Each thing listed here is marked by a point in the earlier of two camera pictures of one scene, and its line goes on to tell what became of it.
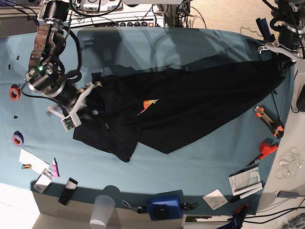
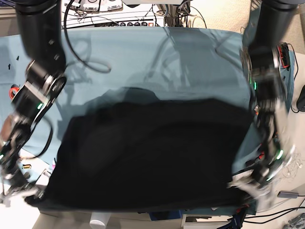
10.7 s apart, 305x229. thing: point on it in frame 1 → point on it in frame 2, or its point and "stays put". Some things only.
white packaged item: x=43 y=181 stays put
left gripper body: x=72 y=120 → x=26 y=189
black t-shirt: x=163 y=109 → x=131 y=154
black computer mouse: x=300 y=101 stays put
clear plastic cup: x=104 y=206 stays put
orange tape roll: x=15 y=92 stays put
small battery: x=26 y=166 stays put
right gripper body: x=294 y=55 → x=258 y=183
